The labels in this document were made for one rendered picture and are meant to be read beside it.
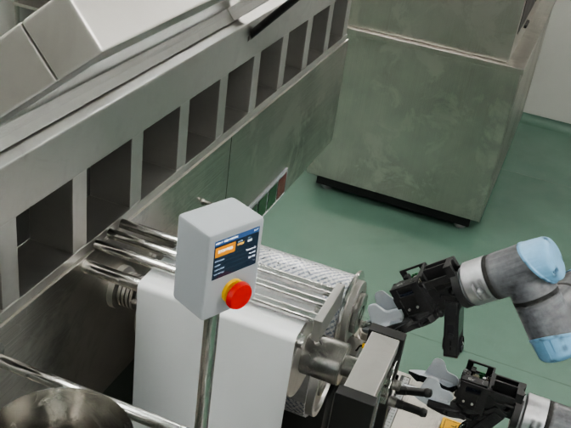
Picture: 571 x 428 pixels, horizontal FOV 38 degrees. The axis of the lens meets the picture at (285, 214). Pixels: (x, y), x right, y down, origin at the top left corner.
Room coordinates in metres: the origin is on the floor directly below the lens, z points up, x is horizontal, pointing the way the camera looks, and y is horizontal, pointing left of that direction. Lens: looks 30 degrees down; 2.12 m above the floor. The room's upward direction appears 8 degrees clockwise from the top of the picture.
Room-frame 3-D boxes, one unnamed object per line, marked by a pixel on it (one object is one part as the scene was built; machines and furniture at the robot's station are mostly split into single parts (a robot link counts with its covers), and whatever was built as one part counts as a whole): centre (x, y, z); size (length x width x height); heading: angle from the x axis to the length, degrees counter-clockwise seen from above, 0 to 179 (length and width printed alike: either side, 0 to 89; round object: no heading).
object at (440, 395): (1.19, -0.31, 1.11); 0.09 x 0.03 x 0.06; 81
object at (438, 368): (1.24, -0.32, 1.11); 0.09 x 0.03 x 0.06; 63
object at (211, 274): (0.69, 0.05, 1.66); 0.07 x 0.07 x 0.10; 47
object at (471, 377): (1.18, -0.42, 1.12); 0.12 x 0.08 x 0.09; 72
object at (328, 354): (0.96, -0.09, 1.34); 0.06 x 0.06 x 0.06; 72
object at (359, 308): (1.20, -0.15, 1.25); 0.07 x 0.02 x 0.07; 162
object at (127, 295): (1.05, 0.21, 1.34); 0.07 x 0.07 x 0.07; 72
